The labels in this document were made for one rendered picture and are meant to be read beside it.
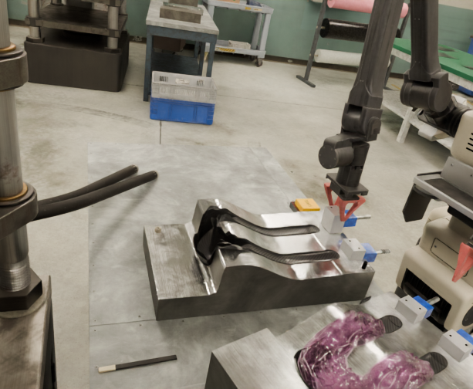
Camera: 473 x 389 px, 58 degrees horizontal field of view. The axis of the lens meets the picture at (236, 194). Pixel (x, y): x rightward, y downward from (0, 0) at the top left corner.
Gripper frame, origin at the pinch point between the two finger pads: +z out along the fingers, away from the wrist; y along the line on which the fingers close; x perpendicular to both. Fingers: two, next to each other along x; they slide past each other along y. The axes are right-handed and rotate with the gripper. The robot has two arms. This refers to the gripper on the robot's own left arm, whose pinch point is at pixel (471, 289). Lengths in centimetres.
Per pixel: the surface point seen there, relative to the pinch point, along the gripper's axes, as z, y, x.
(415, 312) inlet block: 11.1, -6.6, 3.2
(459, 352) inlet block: 11.4, 4.1, 4.4
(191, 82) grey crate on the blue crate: 16, -362, 124
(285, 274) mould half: 19.8, -24.7, -16.5
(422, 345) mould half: 14.9, -0.9, 1.7
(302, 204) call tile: 12, -56, 12
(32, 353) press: 52, -31, -57
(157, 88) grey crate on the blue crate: 35, -338, 84
